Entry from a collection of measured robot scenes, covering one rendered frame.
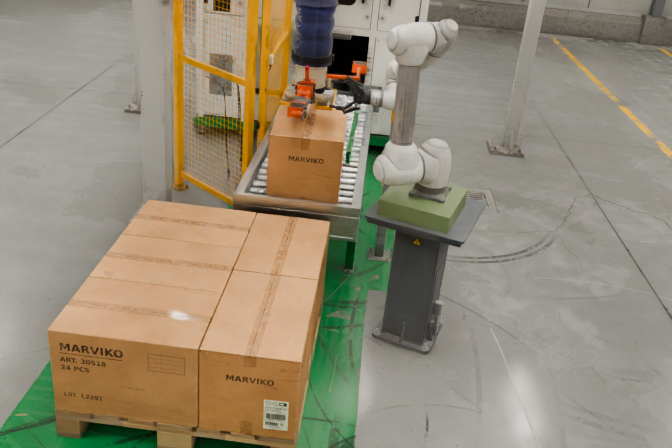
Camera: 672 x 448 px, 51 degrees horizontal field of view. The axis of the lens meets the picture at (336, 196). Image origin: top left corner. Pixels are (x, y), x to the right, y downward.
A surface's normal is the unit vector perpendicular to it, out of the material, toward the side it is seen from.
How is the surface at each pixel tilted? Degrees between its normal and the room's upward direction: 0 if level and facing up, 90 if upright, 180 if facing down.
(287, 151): 90
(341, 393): 0
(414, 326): 90
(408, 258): 90
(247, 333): 0
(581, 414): 0
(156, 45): 90
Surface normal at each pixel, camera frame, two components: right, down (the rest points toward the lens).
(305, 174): -0.05, 0.42
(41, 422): 0.09, -0.90
